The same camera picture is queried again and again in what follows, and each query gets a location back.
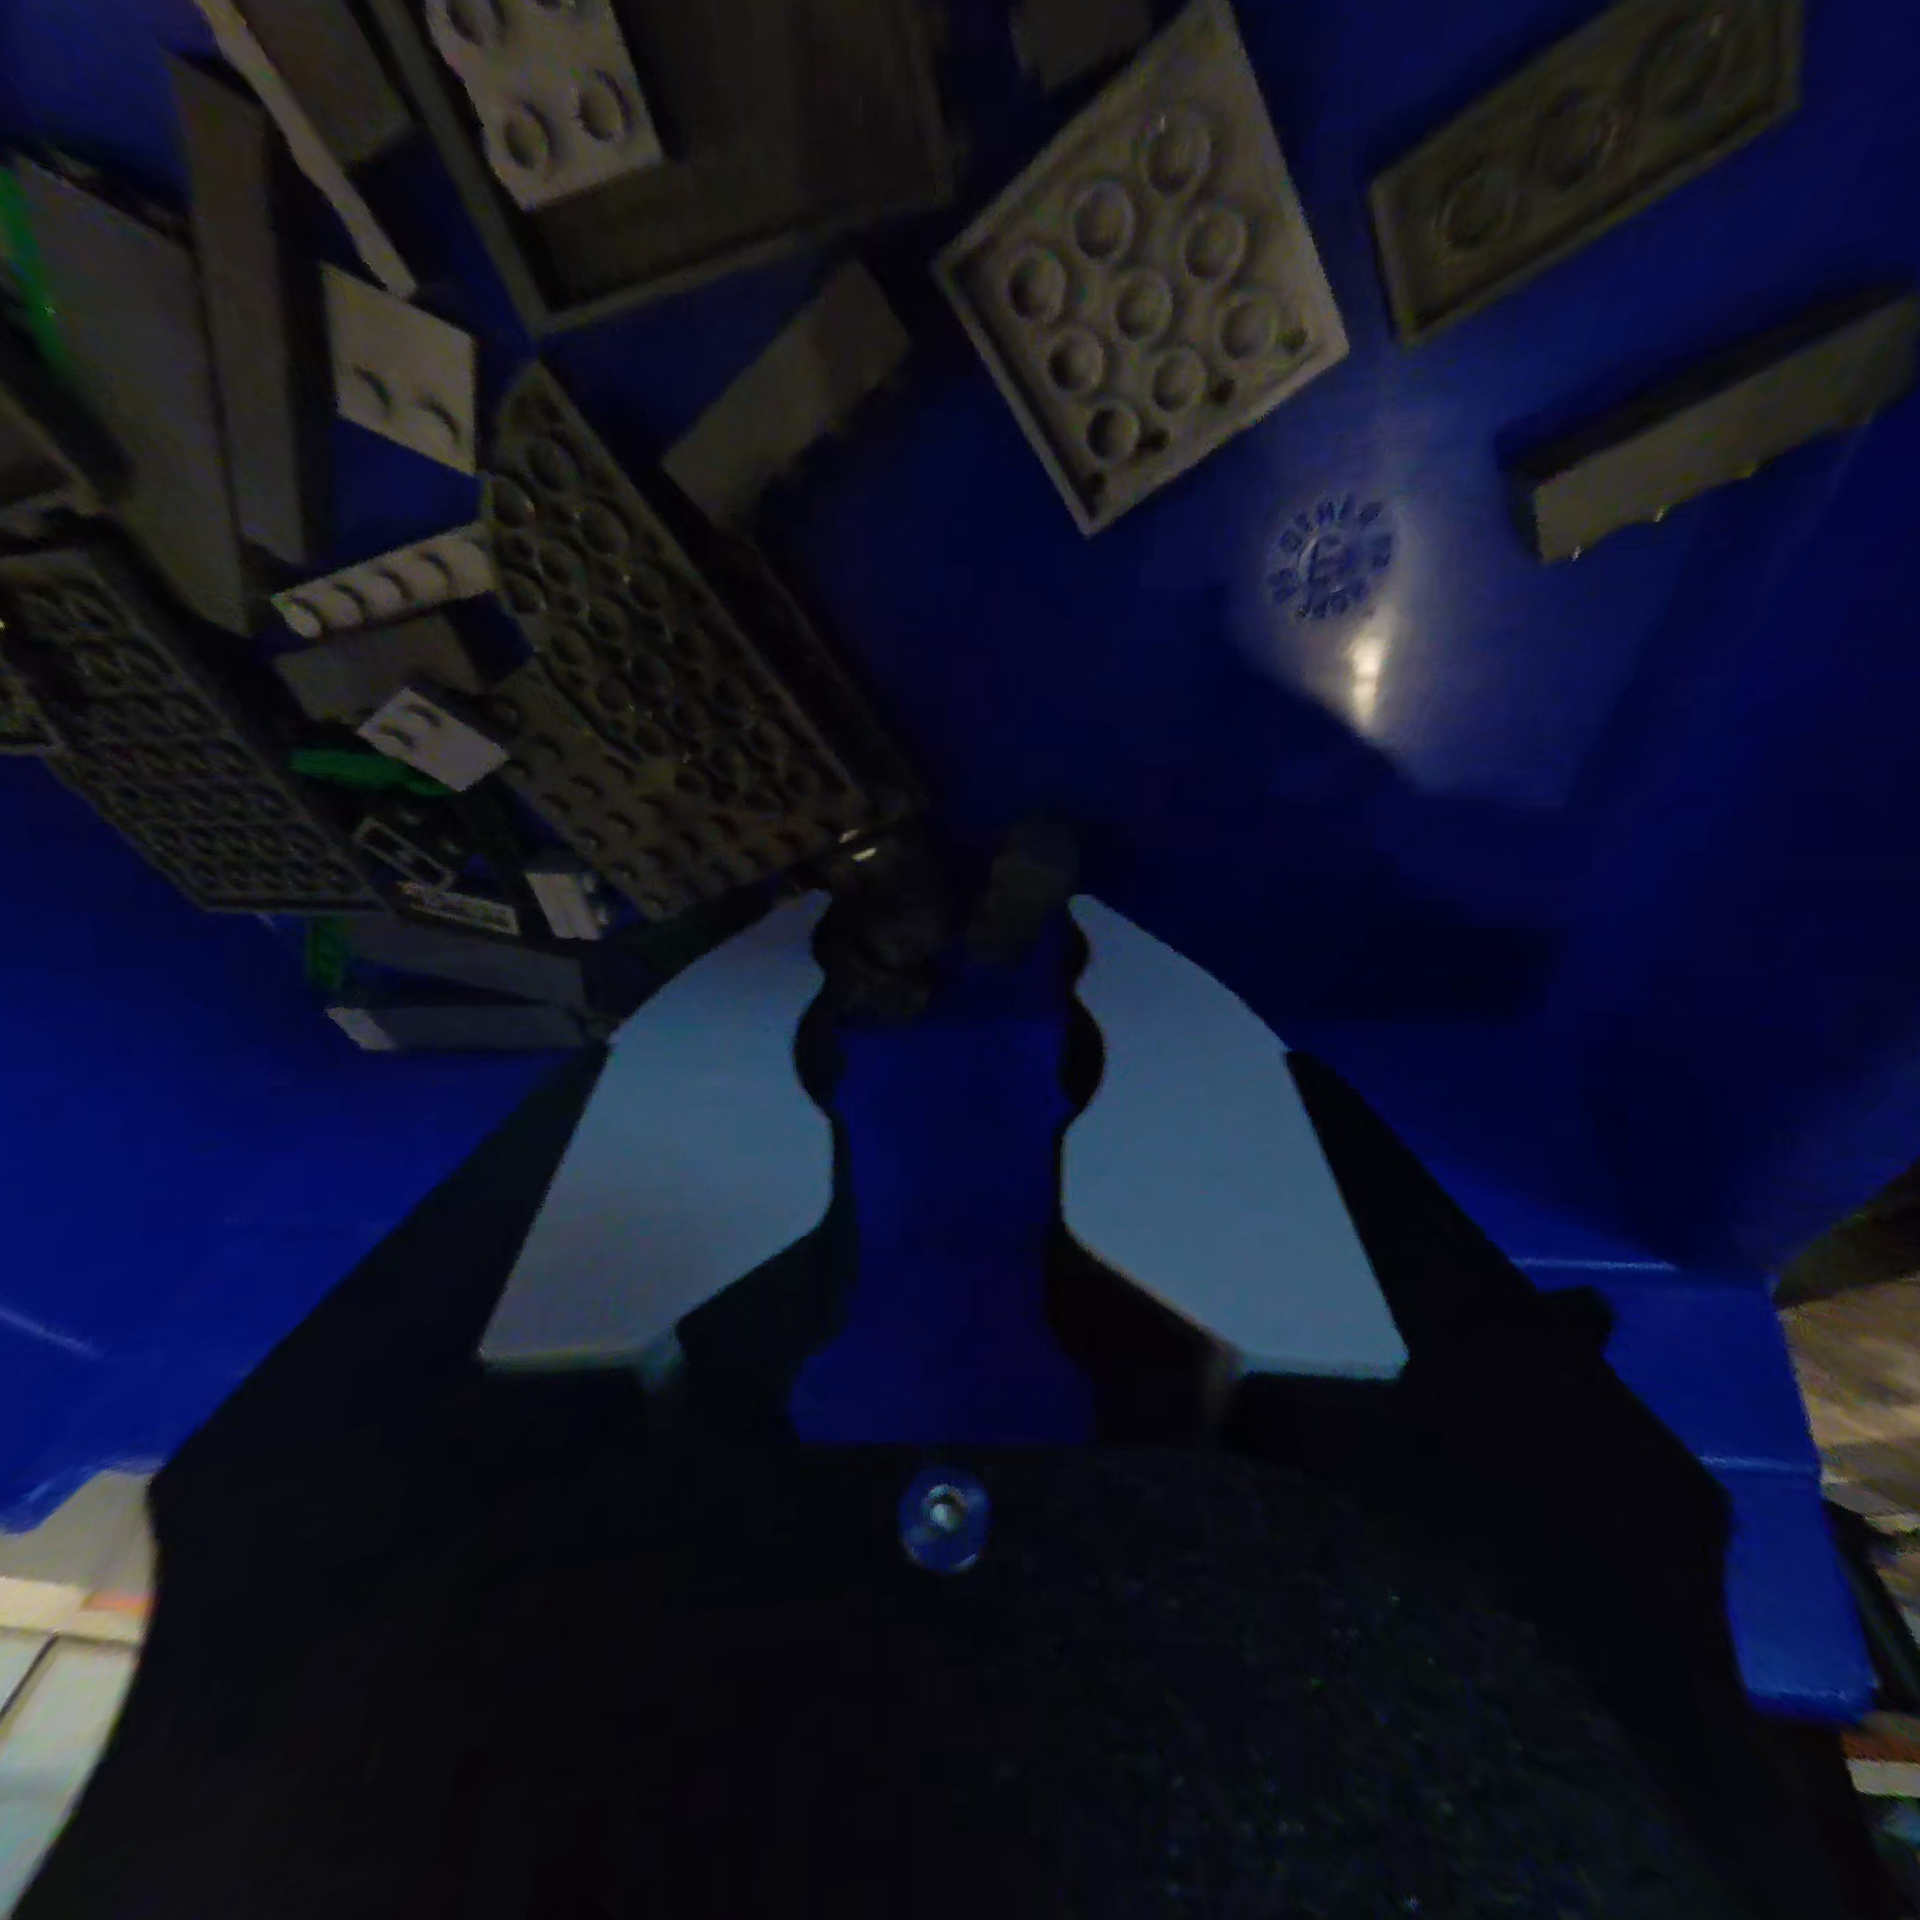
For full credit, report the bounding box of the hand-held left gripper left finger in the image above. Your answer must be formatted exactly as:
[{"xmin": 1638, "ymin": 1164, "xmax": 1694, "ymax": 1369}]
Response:
[{"xmin": 477, "ymin": 892, "xmax": 864, "ymax": 1403}]

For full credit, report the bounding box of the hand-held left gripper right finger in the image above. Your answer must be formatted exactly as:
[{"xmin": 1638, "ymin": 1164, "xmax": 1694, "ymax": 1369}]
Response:
[{"xmin": 1042, "ymin": 892, "xmax": 1413, "ymax": 1433}]

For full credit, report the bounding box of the small black brick piece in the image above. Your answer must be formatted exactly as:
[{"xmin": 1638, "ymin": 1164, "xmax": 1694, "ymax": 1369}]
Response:
[{"xmin": 808, "ymin": 816, "xmax": 1080, "ymax": 1028}]

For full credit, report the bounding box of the blue plastic bin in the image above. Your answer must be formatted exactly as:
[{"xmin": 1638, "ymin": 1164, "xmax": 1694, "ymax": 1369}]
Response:
[{"xmin": 0, "ymin": 0, "xmax": 1920, "ymax": 1728}]

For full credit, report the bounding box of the light grey small tile brick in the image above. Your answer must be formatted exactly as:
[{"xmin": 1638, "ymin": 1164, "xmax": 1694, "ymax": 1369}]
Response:
[{"xmin": 356, "ymin": 685, "xmax": 512, "ymax": 793}]

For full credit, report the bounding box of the dark grey wedge brick plate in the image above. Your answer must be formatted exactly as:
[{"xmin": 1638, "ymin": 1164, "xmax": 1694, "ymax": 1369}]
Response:
[{"xmin": 480, "ymin": 358, "xmax": 904, "ymax": 924}]

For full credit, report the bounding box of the light grey long brick plate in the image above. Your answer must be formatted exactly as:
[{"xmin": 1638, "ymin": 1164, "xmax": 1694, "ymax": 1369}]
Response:
[{"xmin": 270, "ymin": 526, "xmax": 500, "ymax": 646}]

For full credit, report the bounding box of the dark grey rectangular brick plate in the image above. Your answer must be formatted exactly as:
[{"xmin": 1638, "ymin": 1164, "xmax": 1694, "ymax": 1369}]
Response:
[{"xmin": 0, "ymin": 545, "xmax": 379, "ymax": 916}]

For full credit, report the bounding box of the dark grey short brick plate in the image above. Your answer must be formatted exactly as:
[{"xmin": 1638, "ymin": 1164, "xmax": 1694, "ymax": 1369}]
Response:
[{"xmin": 661, "ymin": 259, "xmax": 915, "ymax": 531}]

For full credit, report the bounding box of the dark grey small brick plate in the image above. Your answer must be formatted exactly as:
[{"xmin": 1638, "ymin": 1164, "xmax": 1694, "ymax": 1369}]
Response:
[
  {"xmin": 1366, "ymin": 0, "xmax": 1807, "ymax": 349},
  {"xmin": 1500, "ymin": 292, "xmax": 1920, "ymax": 566}
]

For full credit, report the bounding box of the dark grey tall panel brick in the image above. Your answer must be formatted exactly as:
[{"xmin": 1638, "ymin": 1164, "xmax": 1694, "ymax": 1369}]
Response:
[{"xmin": 164, "ymin": 52, "xmax": 325, "ymax": 569}]

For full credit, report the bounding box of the dark box brick green print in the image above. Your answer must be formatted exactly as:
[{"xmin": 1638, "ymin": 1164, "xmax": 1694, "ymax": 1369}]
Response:
[{"xmin": 0, "ymin": 151, "xmax": 256, "ymax": 639}]

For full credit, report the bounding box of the dark grey square panel brick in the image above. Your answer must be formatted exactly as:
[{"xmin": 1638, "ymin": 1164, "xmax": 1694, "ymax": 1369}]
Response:
[{"xmin": 374, "ymin": 0, "xmax": 962, "ymax": 336}]

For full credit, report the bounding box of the light grey square brick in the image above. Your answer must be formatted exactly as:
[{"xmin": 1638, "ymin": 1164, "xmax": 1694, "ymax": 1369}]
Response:
[{"xmin": 423, "ymin": 0, "xmax": 666, "ymax": 213}]

